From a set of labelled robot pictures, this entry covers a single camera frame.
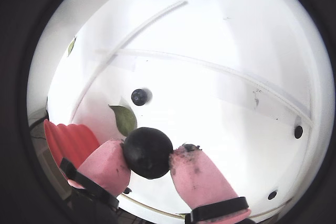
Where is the dark green leaf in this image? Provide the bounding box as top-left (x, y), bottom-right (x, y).
top-left (108, 104), bottom-right (138, 137)

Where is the straight white ribbed cord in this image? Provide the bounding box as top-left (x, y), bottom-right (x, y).
top-left (96, 47), bottom-right (314, 127)

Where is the pink-sleeved gripper finger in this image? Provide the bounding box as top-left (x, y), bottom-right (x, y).
top-left (169, 144), bottom-right (252, 224)
top-left (59, 139), bottom-right (131, 224)

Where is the red collapsible silicone cup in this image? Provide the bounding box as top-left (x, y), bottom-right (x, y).
top-left (43, 119), bottom-right (100, 183)

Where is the small pale green leaf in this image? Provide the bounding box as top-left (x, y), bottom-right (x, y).
top-left (67, 37), bottom-right (77, 57)

